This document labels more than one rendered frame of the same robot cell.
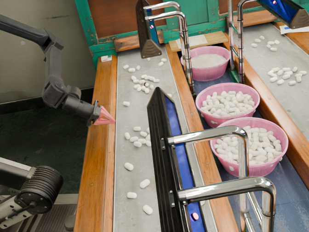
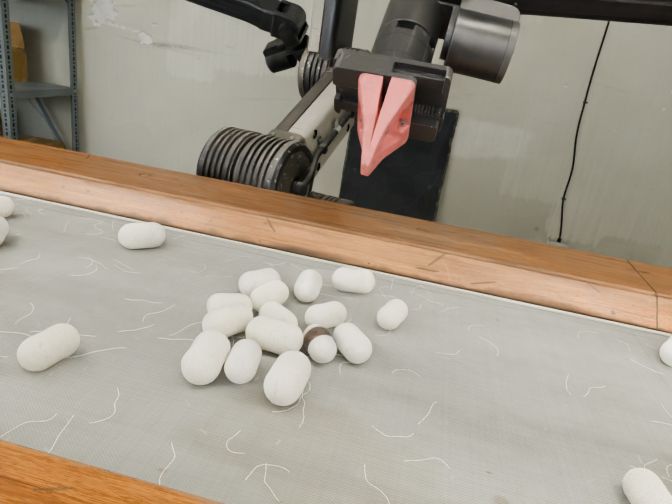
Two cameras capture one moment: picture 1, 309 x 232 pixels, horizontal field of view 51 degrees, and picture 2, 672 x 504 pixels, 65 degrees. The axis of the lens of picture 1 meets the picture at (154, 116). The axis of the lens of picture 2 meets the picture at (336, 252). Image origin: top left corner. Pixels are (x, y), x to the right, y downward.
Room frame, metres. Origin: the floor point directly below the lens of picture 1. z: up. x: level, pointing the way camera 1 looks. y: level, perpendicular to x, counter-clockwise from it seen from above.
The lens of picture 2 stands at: (1.09, -0.27, 0.92)
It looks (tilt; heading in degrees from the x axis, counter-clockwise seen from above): 21 degrees down; 97
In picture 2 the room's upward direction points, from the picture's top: 9 degrees clockwise
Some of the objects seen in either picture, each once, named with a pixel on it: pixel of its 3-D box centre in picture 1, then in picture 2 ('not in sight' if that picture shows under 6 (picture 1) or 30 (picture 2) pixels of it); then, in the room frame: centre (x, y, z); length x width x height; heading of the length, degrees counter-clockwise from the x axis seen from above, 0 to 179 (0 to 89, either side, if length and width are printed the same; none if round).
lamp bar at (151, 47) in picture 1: (145, 21); not in sight; (1.43, -0.05, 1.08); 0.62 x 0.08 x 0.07; 178
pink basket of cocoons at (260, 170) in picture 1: (248, 149); not in sight; (0.87, -0.31, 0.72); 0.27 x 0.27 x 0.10
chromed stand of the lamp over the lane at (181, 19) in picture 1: (168, 55); not in sight; (1.42, -0.13, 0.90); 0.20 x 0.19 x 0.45; 178
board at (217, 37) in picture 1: (197, 41); not in sight; (1.81, -0.34, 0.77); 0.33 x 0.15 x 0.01; 88
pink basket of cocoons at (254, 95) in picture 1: (227, 107); not in sight; (1.15, -0.32, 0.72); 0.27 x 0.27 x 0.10
